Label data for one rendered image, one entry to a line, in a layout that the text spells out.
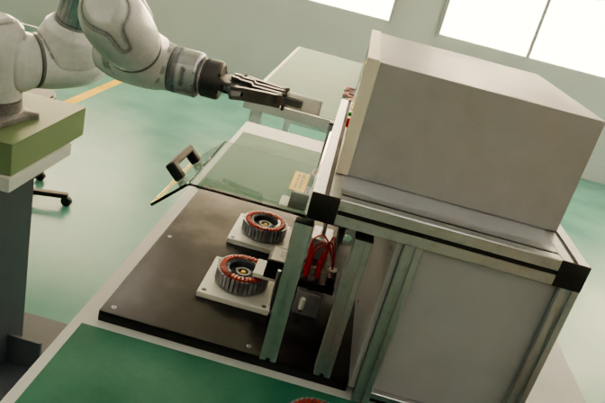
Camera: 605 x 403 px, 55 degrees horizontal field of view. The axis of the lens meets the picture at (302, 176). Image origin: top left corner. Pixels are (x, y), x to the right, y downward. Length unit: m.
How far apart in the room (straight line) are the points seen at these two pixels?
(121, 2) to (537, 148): 0.70
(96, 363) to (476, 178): 0.70
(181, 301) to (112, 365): 0.20
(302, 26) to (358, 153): 4.89
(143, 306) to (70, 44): 0.83
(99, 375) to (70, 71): 0.97
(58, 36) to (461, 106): 1.13
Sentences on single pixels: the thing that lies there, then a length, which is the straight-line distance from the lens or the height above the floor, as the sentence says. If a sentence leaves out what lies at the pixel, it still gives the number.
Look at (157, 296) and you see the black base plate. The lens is 1.19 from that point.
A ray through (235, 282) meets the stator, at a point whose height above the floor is 0.81.
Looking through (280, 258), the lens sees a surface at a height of 0.87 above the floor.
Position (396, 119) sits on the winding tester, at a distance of 0.97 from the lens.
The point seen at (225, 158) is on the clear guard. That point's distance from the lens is 1.08.
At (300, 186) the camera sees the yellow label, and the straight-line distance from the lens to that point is 1.03.
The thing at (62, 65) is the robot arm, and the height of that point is 1.01.
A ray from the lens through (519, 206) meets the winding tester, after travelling 1.04.
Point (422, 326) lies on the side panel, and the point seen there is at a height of 0.93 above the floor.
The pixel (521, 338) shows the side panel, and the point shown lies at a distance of 1.05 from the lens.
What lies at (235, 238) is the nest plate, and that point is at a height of 0.78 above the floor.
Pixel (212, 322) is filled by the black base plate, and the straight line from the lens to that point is 1.14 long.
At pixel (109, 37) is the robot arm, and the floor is 1.25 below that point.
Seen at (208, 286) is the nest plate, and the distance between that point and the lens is 1.22.
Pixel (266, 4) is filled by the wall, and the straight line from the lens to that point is 5.88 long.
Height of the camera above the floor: 1.46
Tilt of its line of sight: 21 degrees down
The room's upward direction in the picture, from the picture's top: 15 degrees clockwise
